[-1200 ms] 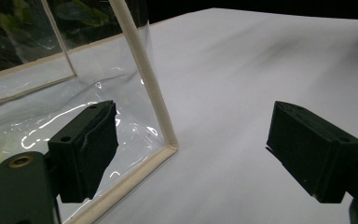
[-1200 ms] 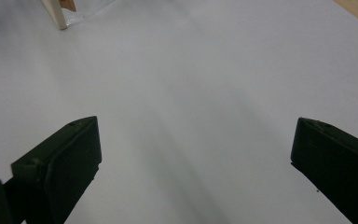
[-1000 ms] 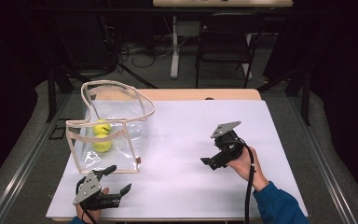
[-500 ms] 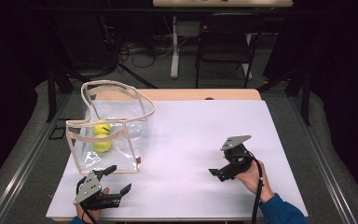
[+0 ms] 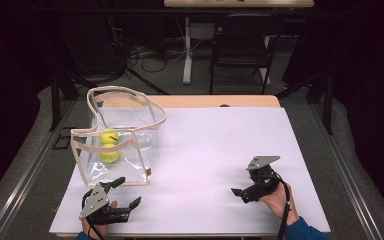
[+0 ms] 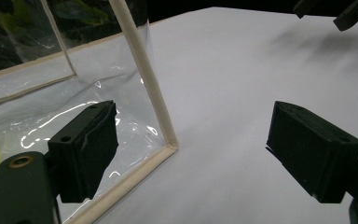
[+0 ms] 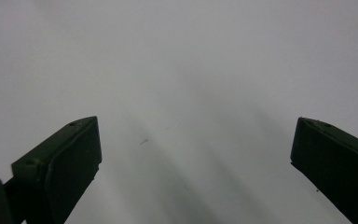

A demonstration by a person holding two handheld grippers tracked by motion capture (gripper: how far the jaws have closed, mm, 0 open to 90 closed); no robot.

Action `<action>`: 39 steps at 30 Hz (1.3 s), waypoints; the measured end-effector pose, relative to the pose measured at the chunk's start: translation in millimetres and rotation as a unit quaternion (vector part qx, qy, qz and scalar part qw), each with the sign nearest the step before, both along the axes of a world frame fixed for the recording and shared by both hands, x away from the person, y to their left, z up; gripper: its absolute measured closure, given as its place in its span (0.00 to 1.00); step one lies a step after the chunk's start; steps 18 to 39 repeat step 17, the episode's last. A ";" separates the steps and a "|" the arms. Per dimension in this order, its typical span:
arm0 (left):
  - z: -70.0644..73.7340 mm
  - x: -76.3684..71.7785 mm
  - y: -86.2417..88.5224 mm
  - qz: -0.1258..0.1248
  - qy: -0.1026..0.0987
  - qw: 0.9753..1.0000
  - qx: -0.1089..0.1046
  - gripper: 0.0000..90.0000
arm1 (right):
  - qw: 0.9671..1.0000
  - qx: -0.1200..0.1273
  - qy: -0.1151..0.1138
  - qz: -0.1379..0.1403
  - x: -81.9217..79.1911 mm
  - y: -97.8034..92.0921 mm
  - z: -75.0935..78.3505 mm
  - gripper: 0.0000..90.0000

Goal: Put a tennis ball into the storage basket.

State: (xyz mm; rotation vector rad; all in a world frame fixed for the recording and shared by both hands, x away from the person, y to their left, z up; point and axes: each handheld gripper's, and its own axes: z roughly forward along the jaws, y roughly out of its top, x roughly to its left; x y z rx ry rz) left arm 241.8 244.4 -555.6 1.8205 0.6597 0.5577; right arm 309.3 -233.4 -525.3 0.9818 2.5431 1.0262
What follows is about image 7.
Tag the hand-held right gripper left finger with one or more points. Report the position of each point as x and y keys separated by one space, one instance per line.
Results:
x=62 y=168

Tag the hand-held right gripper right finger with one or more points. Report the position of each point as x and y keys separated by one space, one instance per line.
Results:
x=338 y=165

